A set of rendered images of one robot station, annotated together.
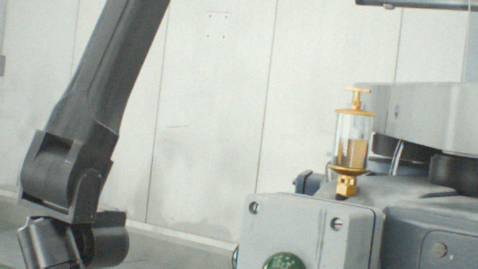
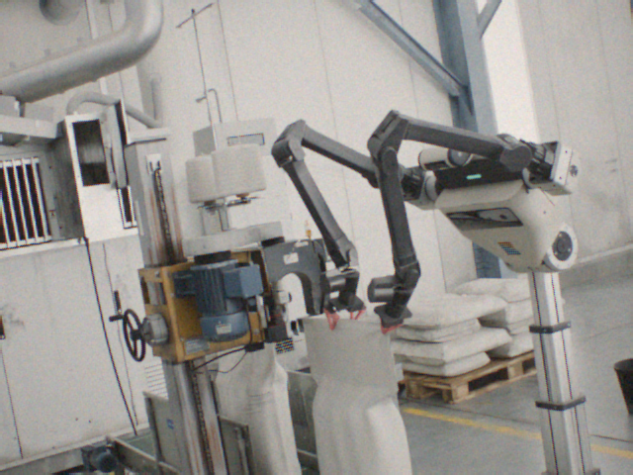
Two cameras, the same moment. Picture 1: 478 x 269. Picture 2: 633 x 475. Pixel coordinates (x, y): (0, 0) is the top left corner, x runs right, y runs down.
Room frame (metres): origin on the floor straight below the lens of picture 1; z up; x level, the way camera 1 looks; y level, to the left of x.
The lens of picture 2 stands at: (3.43, 1.16, 1.49)
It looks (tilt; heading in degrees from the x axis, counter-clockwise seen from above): 3 degrees down; 203
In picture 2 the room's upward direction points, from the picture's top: 10 degrees counter-clockwise
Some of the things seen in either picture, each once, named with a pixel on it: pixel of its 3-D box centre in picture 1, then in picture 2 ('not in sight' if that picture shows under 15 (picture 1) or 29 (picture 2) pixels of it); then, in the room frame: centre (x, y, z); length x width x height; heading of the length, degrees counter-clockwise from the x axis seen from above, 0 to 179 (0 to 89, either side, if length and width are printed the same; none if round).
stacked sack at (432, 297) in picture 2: not in sight; (415, 309); (-2.38, -0.69, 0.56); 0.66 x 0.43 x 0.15; 142
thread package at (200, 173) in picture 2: not in sight; (206, 178); (0.82, -0.35, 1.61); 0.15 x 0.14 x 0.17; 55
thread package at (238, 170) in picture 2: not in sight; (238, 170); (0.97, -0.14, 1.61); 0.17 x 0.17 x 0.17
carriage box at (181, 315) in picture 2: not in sight; (199, 304); (0.93, -0.40, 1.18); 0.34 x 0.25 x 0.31; 145
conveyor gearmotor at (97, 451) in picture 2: not in sight; (102, 456); (0.04, -1.69, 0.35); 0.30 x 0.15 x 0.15; 55
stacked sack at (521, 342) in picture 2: not in sight; (522, 339); (-2.66, -0.01, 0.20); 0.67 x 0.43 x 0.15; 145
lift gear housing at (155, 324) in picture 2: not in sight; (153, 330); (1.10, -0.49, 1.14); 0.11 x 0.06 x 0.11; 55
